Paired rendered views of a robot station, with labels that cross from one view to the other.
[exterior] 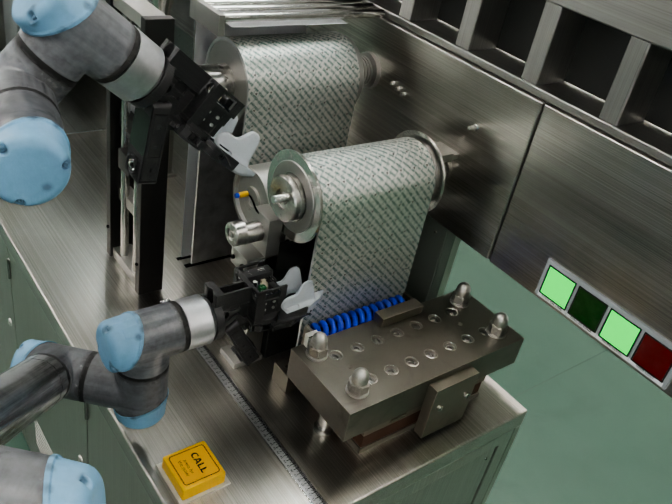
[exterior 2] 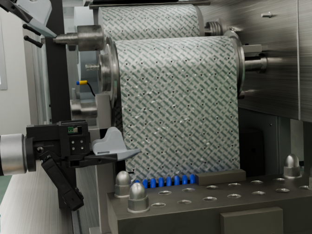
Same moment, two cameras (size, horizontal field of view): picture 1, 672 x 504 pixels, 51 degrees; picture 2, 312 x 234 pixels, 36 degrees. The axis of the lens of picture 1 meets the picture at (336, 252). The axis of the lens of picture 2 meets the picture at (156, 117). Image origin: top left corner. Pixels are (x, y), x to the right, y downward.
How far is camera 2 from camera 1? 0.75 m
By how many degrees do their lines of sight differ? 39
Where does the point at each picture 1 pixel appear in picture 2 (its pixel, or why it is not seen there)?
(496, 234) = (299, 92)
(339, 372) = not seen: hidden behind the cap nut
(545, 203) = not seen: outside the picture
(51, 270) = (16, 199)
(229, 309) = (42, 145)
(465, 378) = (263, 211)
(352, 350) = (158, 194)
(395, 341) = (204, 191)
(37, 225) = (28, 184)
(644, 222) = not seen: outside the picture
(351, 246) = (159, 108)
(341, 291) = (162, 155)
